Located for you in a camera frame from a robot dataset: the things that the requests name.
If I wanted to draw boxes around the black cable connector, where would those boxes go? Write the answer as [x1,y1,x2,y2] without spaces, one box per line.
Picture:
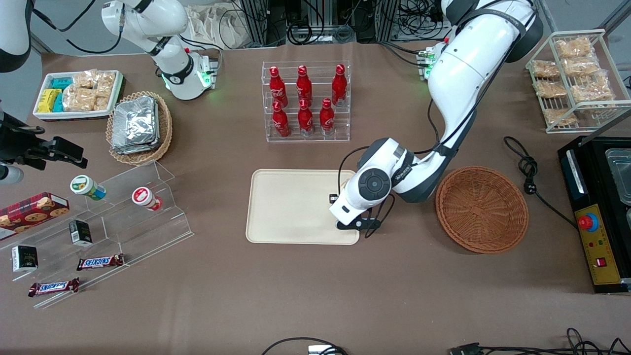
[449,342,485,355]

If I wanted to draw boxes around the cream plastic tray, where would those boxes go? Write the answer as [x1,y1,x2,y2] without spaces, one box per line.
[245,169,360,246]

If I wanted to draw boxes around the black cable bundle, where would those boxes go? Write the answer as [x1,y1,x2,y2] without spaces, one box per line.
[399,0,445,41]

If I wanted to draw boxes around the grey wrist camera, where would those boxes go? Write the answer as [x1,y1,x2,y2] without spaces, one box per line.
[0,164,24,185]
[336,215,382,233]

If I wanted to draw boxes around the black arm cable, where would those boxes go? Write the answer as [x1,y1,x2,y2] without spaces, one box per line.
[337,5,539,239]
[31,0,124,55]

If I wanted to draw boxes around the black machine with yellow panel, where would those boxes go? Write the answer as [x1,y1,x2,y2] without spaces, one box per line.
[558,135,631,294]

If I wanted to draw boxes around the black and white box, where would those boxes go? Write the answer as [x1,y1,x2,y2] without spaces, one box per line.
[11,245,39,273]

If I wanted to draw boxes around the silver foil packet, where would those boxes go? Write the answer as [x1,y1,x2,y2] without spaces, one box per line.
[111,101,160,155]
[112,97,157,148]

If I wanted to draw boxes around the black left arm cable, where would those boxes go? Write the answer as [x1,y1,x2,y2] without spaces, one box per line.
[337,5,539,239]

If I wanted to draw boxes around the aluminium frame post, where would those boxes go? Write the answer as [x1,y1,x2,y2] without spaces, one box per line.
[240,0,270,48]
[375,0,401,43]

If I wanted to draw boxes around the clear acrylic bottle rack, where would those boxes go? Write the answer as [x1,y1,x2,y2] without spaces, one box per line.
[262,61,351,143]

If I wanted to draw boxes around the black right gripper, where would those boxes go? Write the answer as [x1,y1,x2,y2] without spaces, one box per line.
[0,112,89,170]

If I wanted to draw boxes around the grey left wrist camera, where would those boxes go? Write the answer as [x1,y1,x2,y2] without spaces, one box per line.
[336,215,382,233]

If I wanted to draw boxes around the red cookie box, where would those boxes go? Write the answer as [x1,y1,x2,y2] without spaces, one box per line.
[0,192,70,241]

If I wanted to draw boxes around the red cola bottle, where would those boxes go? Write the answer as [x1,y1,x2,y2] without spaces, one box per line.
[298,99,315,138]
[272,101,291,138]
[319,98,336,137]
[269,66,288,108]
[296,65,313,106]
[331,64,348,107]

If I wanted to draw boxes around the Snickers chocolate bar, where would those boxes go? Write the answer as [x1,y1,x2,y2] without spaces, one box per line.
[76,253,125,272]
[28,278,80,298]

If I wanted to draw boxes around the green lid snack cup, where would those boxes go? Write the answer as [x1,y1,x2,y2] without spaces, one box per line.
[70,175,107,202]

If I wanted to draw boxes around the black tangled cables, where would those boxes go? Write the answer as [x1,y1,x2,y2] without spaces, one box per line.
[481,327,631,355]

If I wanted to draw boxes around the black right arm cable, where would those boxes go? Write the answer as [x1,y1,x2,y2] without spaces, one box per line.
[31,0,124,55]

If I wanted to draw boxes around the clear bagged pastry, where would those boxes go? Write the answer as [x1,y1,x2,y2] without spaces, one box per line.
[534,80,568,99]
[571,74,616,103]
[554,36,596,59]
[562,56,600,77]
[543,108,578,127]
[531,60,561,80]

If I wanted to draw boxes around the red lid snack cup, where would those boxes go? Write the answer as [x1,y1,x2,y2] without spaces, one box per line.
[131,186,164,212]

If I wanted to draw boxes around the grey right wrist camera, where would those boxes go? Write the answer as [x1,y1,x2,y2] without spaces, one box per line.
[0,164,24,185]

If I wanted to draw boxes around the white wire rack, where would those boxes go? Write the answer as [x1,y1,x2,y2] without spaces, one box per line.
[525,29,631,135]

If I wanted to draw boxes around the oval tan wicker basket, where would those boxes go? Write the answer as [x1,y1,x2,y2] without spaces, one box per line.
[105,91,174,166]

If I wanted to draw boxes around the small black box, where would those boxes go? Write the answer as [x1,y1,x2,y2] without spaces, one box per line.
[69,219,94,248]

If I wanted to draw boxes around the white rectangular snack tray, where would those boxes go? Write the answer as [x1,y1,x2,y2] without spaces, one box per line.
[33,70,124,122]

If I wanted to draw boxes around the clear plastic bags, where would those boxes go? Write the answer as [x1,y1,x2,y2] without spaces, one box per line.
[183,4,247,50]

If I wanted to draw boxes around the black power cable with plug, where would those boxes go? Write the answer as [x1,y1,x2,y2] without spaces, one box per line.
[503,136,579,230]

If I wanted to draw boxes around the yellow snack packet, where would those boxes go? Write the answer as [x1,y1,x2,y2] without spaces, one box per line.
[37,89,62,113]

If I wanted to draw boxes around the black looped cable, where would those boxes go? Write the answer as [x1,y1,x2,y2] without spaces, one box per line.
[261,337,349,355]

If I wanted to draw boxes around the clear acrylic stepped display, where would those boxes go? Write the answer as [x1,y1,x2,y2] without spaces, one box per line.
[0,160,195,310]

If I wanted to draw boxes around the round brown wicker basket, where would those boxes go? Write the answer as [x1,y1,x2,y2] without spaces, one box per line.
[435,166,529,255]

